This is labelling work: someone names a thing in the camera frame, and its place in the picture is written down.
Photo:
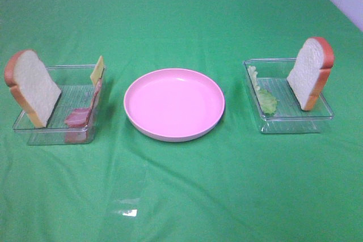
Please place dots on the right clear plastic tray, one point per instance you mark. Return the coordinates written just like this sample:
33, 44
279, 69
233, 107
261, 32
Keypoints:
270, 74

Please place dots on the pink round plate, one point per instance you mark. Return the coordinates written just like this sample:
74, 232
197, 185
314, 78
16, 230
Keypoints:
174, 105

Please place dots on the bacon strip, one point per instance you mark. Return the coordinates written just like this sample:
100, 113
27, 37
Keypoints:
78, 118
96, 94

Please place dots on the left clear plastic tray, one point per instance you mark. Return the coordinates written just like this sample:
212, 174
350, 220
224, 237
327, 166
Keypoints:
77, 91

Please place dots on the green lettuce leaf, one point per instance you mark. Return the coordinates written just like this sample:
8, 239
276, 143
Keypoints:
267, 101

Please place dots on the yellow cheese slice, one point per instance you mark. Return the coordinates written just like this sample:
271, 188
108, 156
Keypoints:
97, 71

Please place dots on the clear plastic tray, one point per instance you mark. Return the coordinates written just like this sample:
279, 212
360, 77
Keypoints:
77, 91
270, 74

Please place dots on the clear tape strip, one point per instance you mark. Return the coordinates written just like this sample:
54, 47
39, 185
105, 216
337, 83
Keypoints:
126, 194

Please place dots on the bread slice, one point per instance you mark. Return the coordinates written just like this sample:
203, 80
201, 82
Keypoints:
31, 86
311, 71

